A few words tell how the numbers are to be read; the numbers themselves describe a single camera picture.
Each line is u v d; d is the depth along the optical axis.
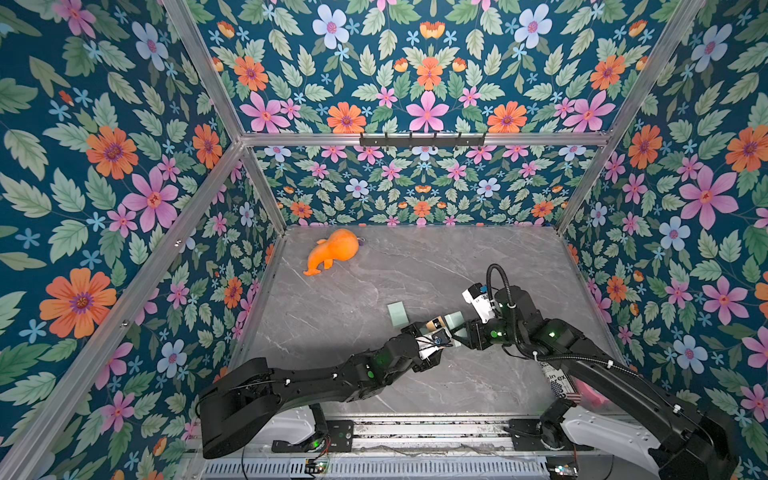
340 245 1.07
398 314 0.94
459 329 0.70
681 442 0.39
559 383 0.79
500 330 0.63
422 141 0.93
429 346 0.66
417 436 0.75
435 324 0.77
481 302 0.69
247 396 0.47
